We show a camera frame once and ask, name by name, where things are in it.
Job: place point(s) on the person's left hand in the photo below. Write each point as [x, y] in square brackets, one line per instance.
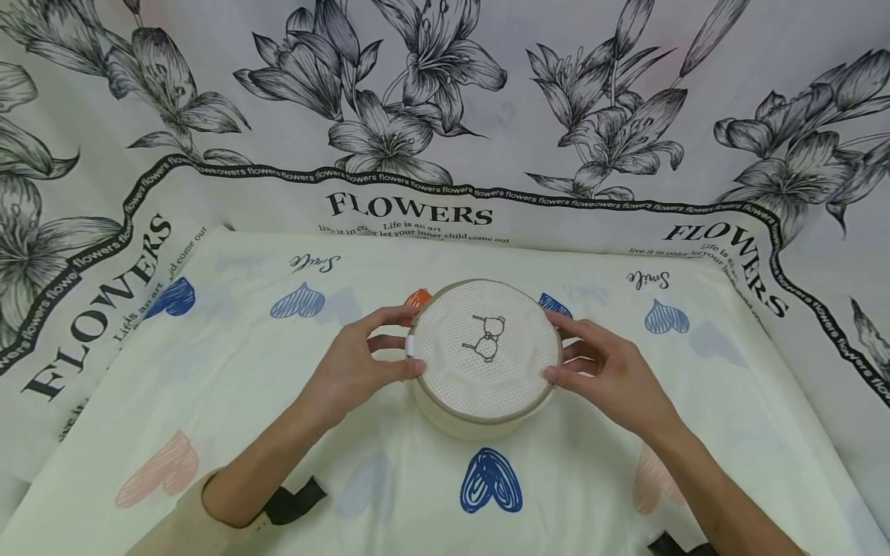
[344, 369]

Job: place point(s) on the person's right hand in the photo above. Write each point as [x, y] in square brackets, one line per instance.
[615, 382]

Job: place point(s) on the black wrist band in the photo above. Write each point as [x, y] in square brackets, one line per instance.
[295, 500]
[678, 545]

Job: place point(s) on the round white mesh laundry bag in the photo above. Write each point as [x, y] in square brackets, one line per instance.
[487, 386]

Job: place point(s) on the person's right forearm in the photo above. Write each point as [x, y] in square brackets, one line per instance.
[716, 494]

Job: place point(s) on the person's left forearm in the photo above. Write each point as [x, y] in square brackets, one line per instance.
[264, 463]

